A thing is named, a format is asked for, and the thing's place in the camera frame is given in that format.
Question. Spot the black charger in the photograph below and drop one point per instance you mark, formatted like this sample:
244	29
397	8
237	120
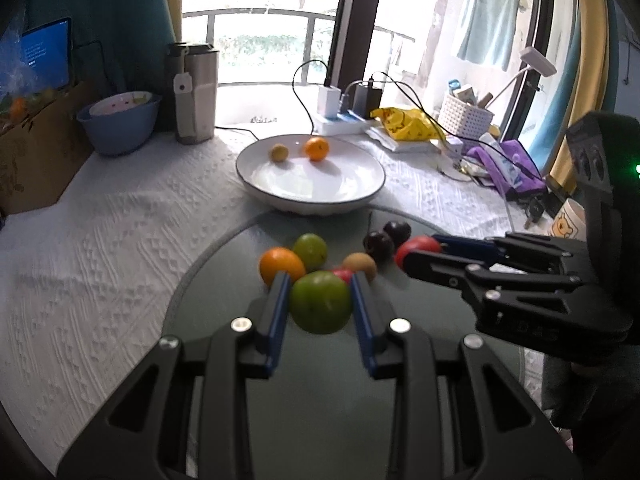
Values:
367	100

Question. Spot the small green plum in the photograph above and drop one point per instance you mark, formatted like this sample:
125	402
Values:
311	250

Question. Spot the white mug with bear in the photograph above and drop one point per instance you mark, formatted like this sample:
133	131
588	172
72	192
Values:
567	222

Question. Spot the white charger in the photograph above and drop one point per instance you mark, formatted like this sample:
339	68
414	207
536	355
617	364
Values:
329	100

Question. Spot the white woven basket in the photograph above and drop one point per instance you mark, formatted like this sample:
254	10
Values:
465	115

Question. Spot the dark purple plum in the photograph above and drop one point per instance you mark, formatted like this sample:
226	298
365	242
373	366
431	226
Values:
377	247
397	231

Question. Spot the light blue curtain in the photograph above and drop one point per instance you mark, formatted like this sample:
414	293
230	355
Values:
547	125

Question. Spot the purple cloth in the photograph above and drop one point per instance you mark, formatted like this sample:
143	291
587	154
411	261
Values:
525	160

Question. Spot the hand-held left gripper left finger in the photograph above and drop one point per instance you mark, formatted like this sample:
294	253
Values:
277	310

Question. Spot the white desk lamp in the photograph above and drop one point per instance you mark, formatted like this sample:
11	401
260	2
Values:
537	60

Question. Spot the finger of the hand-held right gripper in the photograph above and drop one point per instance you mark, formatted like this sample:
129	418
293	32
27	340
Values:
462	245
435	265

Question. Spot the white power strip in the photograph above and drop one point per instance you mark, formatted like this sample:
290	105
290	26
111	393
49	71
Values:
340	123

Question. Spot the white paper stack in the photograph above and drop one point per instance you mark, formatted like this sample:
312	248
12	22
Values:
410	146

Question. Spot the cardboard box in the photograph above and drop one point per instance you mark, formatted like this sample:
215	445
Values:
40	160

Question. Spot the clear plastic bag of oranges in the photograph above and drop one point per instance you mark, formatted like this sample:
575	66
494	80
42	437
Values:
15	95

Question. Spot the small yellow plum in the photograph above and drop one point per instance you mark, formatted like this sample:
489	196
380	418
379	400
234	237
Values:
279	153

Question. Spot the key bunch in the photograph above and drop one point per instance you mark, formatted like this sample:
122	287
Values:
534	210

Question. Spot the blue bowl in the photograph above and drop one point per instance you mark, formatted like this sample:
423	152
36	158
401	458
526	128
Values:
120	132

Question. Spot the round green placemat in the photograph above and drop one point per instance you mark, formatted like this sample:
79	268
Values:
225	270

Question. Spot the pink bowl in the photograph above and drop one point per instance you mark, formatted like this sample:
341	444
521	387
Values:
120	104

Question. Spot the teal curtain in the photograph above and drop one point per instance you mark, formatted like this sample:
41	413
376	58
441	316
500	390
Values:
115	10

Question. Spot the orange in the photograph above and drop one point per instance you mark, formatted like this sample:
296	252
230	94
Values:
280	264
316	149

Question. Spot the steel thermos jug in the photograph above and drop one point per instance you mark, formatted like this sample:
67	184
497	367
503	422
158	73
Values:
200	85

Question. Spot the small red cherry tomato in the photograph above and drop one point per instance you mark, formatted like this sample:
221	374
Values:
344	274

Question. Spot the balcony railing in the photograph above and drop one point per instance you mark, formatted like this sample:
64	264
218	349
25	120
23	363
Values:
260	12

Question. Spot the red apple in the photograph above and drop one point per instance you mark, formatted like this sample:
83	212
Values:
415	246

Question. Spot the tablet with blue screen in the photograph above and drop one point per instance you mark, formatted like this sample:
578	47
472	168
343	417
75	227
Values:
47	55

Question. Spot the small tan pear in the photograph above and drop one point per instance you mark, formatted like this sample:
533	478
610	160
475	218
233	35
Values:
361	265

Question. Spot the yellow plastic bag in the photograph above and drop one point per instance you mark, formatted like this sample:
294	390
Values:
400	122

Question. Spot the dark window frame post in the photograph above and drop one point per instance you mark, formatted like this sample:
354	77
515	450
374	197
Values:
357	20

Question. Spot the white paper tag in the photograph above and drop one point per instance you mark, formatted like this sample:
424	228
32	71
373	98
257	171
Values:
183	83

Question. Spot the light blue hanging towel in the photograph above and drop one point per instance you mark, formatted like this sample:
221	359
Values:
487	25

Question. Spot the wide yellow curtain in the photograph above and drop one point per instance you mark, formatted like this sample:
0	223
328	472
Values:
592	35

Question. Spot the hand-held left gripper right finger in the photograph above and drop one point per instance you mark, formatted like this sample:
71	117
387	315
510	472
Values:
362	320

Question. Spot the white plate with dark rim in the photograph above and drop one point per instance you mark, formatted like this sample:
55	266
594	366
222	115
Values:
310	185

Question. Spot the white blue tube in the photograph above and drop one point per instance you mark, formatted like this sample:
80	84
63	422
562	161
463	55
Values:
502	165

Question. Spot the large green plum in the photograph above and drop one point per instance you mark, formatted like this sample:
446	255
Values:
320	302

